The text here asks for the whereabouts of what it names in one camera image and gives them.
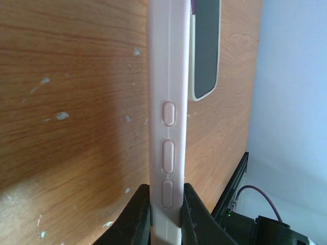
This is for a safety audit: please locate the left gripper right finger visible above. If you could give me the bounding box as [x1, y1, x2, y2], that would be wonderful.
[180, 183, 243, 244]

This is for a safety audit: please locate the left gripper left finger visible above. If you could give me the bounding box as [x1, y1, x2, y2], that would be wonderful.
[94, 184, 151, 245]

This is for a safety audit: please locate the white phone case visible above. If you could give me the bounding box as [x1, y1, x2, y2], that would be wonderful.
[188, 0, 222, 102]

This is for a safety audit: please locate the pink phone case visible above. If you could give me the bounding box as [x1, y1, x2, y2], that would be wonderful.
[147, 1, 191, 244]

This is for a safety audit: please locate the pink phone black screen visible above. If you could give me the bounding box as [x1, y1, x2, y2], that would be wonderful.
[190, 0, 221, 99]

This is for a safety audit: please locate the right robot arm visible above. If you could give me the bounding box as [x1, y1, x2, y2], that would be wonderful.
[220, 209, 315, 245]

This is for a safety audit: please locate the black aluminium frame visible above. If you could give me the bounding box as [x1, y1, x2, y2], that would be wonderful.
[212, 152, 249, 223]

